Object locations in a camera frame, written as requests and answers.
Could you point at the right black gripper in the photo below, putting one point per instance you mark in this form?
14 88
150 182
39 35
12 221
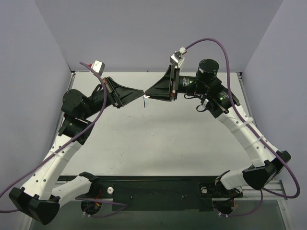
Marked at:
174 83

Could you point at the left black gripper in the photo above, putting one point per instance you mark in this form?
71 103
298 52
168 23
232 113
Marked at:
112 92

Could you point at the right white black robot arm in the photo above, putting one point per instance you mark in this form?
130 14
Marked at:
226 109

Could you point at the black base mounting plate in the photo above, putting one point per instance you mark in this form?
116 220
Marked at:
160 193

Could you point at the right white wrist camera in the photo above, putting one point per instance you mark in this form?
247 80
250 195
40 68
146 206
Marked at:
177 58

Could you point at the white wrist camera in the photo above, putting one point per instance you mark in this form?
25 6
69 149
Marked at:
177 58
98 67

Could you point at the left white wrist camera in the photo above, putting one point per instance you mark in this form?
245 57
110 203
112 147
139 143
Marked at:
98 67

